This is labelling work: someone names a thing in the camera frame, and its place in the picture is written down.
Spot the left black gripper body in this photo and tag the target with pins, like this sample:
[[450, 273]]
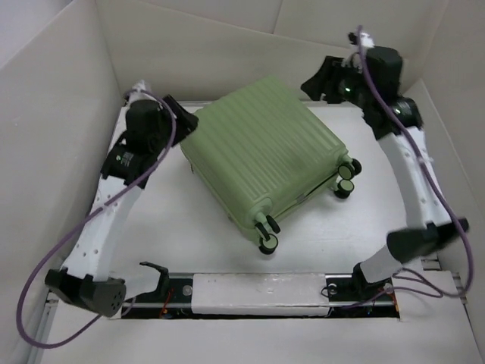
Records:
[[162, 138]]

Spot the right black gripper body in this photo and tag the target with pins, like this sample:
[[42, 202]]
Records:
[[350, 85]]

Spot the green suitcase blue lining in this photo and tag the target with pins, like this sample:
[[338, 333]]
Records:
[[262, 153]]

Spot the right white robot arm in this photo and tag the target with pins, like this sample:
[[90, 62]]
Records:
[[397, 126]]

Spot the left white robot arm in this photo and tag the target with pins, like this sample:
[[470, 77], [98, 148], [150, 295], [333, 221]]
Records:
[[85, 278]]

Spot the white foam base cover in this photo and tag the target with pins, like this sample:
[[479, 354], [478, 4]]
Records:
[[283, 294]]

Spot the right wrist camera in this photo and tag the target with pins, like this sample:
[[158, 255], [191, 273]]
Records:
[[361, 40]]

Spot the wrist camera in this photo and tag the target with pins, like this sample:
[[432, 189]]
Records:
[[138, 91], [361, 40]]

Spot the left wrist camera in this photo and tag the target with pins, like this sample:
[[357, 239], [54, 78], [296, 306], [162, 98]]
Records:
[[138, 91]]

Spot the black metal base rail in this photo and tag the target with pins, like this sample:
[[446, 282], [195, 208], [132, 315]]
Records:
[[343, 298]]

